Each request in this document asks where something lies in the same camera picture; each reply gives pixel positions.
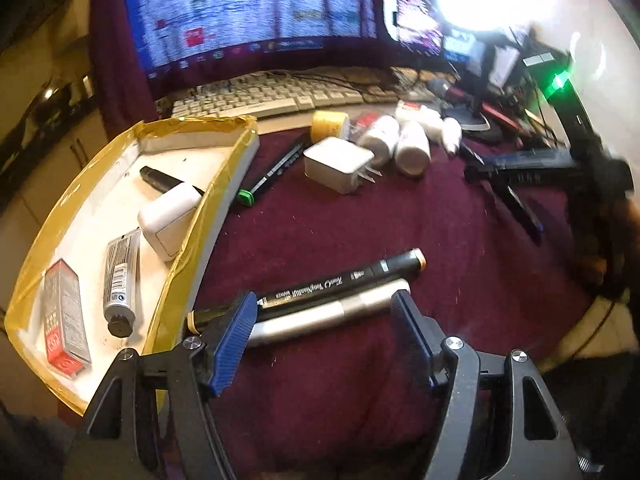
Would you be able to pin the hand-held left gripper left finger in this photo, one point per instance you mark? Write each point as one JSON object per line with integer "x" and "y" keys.
{"x": 235, "y": 340}

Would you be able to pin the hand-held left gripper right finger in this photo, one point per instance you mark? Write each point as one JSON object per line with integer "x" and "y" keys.
{"x": 412, "y": 325}

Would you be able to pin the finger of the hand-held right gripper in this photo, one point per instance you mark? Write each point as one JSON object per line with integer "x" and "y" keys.
{"x": 530, "y": 160}
{"x": 540, "y": 177}

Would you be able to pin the small white bottle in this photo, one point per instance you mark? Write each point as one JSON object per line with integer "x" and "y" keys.
{"x": 450, "y": 135}

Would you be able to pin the black art marker tan caps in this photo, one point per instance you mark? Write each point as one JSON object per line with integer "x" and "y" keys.
{"x": 340, "y": 280}

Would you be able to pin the silver marker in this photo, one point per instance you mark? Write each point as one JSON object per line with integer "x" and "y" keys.
{"x": 325, "y": 312}

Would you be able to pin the white bottle red label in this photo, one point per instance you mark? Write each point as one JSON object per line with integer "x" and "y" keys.
{"x": 425, "y": 120}

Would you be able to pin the white bottle black print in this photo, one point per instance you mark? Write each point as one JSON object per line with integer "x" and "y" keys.
{"x": 412, "y": 150}

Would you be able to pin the white spray bottle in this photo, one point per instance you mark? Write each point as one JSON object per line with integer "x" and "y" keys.
{"x": 380, "y": 140}

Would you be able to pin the clear bag with red item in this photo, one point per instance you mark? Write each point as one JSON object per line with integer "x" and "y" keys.
{"x": 365, "y": 122}

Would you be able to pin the black marker green cap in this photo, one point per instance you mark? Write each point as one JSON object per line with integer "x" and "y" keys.
{"x": 272, "y": 172}

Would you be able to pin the white adapter with prongs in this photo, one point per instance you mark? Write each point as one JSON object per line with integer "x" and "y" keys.
{"x": 332, "y": 162}

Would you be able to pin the yellow taped white tray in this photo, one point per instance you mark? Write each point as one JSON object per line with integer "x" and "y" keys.
{"x": 100, "y": 200}

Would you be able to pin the person's right hand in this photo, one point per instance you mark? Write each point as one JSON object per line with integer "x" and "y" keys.
{"x": 597, "y": 260}

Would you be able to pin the dark red pen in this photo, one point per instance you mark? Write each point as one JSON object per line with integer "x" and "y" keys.
{"x": 505, "y": 119}

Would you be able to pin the black round stand base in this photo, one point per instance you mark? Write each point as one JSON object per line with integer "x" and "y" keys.
{"x": 475, "y": 130}

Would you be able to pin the white box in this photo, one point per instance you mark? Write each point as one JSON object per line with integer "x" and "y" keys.
{"x": 505, "y": 65}

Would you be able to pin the red microphone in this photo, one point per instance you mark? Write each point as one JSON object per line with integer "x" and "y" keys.
{"x": 450, "y": 91}

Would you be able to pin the maroon table mat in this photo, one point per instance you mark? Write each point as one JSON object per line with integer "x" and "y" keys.
{"x": 350, "y": 230}

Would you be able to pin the grey tube black cap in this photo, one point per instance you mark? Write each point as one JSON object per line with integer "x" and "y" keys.
{"x": 120, "y": 280}

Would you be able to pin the white charger block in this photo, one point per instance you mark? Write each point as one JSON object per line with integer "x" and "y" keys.
{"x": 167, "y": 220}

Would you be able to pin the grey box red end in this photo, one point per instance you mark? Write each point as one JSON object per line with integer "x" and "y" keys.
{"x": 65, "y": 315}

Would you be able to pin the black pen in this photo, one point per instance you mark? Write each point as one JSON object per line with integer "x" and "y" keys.
{"x": 160, "y": 177}

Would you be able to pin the smartphone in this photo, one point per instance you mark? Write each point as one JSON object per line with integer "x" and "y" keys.
{"x": 410, "y": 0}

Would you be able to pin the yellow jar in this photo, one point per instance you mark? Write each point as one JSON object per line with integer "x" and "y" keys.
{"x": 330, "y": 125}

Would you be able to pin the white keyboard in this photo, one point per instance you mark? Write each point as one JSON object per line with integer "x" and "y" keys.
{"x": 260, "y": 100}

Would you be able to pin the lower kitchen cabinets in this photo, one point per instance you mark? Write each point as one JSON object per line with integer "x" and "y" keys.
{"x": 90, "y": 140}

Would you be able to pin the black kitchen countertop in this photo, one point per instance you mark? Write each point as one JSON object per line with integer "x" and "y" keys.
{"x": 30, "y": 125}

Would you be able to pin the metal cooking pot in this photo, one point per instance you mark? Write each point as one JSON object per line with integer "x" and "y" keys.
{"x": 65, "y": 95}

